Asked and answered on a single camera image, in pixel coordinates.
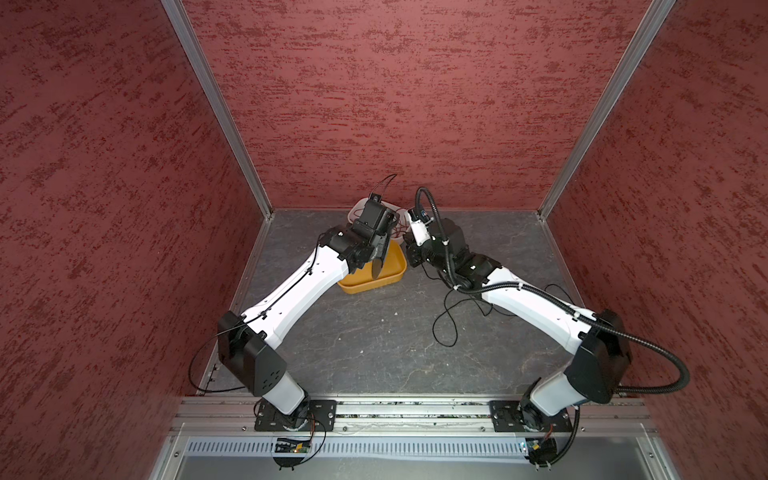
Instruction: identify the aluminium mounting rail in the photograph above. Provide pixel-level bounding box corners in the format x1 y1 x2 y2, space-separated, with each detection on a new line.
170 395 659 437

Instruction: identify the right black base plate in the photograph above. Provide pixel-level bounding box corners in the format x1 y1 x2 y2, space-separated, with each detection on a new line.
489 400 573 433

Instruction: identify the yellow plastic tray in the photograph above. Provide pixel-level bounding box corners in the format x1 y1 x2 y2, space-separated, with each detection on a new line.
337 239 409 296

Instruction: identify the left aluminium corner post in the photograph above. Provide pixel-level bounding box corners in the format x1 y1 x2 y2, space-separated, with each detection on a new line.
161 0 274 222

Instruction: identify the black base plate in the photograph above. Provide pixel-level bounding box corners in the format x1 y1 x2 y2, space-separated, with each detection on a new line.
489 400 573 433
254 400 338 432

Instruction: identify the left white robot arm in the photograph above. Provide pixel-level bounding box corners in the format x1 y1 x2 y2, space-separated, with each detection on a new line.
216 225 391 431

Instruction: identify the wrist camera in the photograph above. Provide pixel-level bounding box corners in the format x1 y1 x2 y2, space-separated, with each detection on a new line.
408 206 432 247
351 193 398 240

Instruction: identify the aluminium corner post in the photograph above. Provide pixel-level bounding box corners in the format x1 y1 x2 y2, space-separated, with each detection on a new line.
538 0 676 223
161 0 274 222

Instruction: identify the dark grey cable spool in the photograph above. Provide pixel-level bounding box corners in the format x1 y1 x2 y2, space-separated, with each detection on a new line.
370 235 391 280

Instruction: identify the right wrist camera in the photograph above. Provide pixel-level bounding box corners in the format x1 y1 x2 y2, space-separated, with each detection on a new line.
408 206 432 247

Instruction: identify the black corrugated conduit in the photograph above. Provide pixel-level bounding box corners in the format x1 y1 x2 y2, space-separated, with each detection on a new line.
414 187 690 395

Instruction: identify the right aluminium corner post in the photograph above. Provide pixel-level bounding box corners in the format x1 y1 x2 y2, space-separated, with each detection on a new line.
538 0 676 223

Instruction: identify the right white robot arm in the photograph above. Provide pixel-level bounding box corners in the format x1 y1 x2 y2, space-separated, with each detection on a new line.
404 228 631 431

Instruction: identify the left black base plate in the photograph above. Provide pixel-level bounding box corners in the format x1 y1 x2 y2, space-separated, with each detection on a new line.
254 400 338 432

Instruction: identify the black cable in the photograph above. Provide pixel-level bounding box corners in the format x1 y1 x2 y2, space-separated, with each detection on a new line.
413 263 577 349

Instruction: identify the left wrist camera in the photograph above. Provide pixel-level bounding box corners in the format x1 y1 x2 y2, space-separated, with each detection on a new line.
351 193 398 240

